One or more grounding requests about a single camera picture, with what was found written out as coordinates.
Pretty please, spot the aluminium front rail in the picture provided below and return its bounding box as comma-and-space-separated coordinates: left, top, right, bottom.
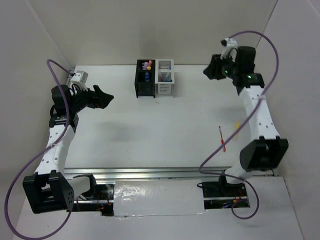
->
64, 167, 225, 184

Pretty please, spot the pink purple highlighter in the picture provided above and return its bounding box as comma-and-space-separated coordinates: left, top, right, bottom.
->
142, 61, 149, 70

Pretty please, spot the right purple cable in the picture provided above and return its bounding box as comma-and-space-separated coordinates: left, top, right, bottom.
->
199, 30, 280, 220

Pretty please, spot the purple cable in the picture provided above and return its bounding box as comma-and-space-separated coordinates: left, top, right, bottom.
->
4, 59, 78, 239
199, 30, 280, 220

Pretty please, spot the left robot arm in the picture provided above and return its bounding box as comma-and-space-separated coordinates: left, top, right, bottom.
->
22, 84, 114, 214

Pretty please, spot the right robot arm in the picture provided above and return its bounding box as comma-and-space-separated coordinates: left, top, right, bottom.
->
203, 46, 289, 196

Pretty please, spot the black slotted container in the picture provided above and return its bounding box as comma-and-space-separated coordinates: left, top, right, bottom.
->
134, 59, 156, 98

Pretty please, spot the white slotted container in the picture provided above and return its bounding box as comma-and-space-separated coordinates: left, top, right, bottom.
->
154, 59, 175, 96

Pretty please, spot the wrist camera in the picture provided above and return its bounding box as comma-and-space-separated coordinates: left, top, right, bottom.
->
70, 70, 89, 91
220, 37, 238, 59

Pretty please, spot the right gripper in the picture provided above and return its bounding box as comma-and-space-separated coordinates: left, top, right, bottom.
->
202, 52, 239, 81

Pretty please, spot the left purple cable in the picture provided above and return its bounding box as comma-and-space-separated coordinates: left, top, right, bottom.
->
4, 59, 78, 239

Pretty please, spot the white foil cover panel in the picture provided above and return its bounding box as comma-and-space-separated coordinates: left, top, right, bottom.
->
113, 179, 206, 217

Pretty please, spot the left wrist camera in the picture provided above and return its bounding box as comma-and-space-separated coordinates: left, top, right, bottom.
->
70, 70, 89, 91

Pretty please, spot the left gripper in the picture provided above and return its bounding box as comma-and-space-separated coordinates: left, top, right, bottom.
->
69, 83, 114, 113

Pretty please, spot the left side rail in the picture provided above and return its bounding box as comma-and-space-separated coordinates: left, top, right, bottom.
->
66, 68, 75, 86

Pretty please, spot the clear spray bottle blue cap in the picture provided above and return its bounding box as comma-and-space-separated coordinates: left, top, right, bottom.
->
144, 72, 150, 83

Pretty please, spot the teal blue pen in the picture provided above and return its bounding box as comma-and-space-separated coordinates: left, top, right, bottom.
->
164, 72, 170, 82

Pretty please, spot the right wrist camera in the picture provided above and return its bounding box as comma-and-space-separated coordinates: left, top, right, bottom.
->
220, 37, 238, 59

